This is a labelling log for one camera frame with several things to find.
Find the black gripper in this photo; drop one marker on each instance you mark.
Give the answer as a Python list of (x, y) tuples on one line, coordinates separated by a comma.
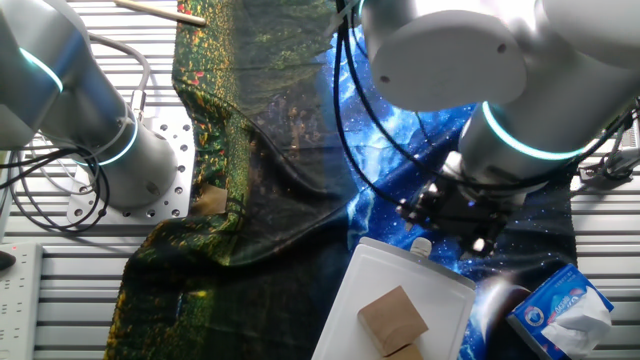
[(475, 212)]

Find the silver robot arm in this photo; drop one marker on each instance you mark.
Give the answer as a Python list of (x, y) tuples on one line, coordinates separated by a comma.
[(450, 60)]

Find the white drawer cabinet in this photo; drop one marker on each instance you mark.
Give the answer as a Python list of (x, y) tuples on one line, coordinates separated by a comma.
[(400, 280)]

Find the brown wooden cube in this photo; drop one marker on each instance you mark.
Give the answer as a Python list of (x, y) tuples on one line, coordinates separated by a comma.
[(404, 354), (392, 317)]

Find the blue tissue pack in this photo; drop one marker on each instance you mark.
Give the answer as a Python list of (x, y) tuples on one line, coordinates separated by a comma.
[(550, 305)]

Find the galaxy and meadow print cloth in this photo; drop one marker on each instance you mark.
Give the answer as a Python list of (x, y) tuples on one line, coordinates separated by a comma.
[(275, 225)]

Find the brown tape patch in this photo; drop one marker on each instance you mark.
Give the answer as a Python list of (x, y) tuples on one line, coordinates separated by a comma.
[(210, 200)]

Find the pale wooden stick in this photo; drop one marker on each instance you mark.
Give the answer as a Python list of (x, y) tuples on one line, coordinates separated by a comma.
[(160, 12)]

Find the white power strip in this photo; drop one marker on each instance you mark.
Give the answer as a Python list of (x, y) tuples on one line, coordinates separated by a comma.
[(20, 300)]

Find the black plug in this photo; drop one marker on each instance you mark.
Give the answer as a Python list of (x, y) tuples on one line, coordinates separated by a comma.
[(6, 260)]

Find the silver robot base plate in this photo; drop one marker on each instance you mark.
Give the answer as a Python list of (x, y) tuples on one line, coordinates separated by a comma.
[(175, 150)]

